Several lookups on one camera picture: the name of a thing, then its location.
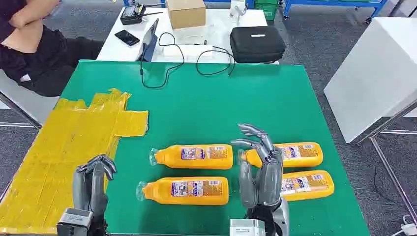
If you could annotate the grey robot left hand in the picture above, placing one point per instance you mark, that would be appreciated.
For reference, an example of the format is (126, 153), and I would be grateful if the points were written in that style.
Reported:
(88, 189)

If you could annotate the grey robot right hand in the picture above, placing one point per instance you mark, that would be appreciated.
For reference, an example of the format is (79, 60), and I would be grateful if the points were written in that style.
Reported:
(268, 182)

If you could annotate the orange drink bottle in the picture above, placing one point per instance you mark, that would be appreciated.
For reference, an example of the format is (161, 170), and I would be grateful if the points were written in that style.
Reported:
(322, 187)
(156, 192)
(169, 158)
(312, 156)

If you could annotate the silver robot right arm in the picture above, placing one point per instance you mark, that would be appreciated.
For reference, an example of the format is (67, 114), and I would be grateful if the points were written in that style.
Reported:
(284, 218)

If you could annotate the yellow sheet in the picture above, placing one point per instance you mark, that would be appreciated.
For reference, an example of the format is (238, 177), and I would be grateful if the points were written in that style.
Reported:
(65, 140)

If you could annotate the green table mat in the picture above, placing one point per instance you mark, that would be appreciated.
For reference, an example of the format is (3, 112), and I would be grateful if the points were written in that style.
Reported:
(211, 107)

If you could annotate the grey bench seat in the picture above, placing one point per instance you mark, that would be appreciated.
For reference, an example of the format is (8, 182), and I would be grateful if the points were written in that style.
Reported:
(29, 104)

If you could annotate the person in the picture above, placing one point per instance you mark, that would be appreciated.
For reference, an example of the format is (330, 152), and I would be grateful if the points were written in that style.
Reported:
(39, 65)

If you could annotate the black zipped carry case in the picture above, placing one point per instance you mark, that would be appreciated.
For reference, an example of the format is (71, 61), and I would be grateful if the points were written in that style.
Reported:
(257, 45)

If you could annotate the large white table, metal legs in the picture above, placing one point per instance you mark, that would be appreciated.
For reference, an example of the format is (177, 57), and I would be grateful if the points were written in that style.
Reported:
(374, 81)

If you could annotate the white power strip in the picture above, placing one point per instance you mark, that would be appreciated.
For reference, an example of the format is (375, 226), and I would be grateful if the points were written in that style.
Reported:
(409, 229)

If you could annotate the black smartphone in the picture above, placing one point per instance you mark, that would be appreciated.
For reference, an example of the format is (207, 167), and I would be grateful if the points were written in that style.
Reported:
(127, 37)

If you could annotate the tablet with blue cover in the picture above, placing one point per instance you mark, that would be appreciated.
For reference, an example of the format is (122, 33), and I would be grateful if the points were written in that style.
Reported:
(150, 42)

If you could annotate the white table with devices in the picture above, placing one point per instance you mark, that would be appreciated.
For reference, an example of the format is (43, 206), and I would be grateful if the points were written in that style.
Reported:
(215, 29)

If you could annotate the green plastic crate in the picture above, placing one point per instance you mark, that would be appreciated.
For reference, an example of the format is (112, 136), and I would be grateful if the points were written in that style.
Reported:
(268, 9)

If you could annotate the white plastic device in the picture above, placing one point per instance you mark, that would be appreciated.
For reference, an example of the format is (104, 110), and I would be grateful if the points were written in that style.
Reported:
(237, 8)

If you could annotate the black remote controller with antennas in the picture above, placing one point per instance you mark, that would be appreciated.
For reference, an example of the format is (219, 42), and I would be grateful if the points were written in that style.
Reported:
(130, 16)

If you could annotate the brown cardboard box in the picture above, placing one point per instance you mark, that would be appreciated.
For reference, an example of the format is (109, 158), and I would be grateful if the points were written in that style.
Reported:
(185, 14)

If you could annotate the blue metal cart with wheels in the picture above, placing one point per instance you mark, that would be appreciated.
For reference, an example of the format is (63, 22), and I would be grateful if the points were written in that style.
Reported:
(325, 2)

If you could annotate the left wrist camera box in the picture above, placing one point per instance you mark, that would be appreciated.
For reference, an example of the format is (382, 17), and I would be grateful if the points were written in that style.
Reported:
(73, 223)

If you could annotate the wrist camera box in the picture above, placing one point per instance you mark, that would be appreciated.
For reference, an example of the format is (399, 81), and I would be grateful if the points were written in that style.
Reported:
(244, 228)
(73, 223)

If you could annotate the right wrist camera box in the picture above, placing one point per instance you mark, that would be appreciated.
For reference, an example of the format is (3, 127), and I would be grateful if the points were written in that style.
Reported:
(244, 228)

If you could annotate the blue metal frame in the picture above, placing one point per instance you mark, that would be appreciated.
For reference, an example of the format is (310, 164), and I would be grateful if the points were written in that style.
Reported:
(247, 3)

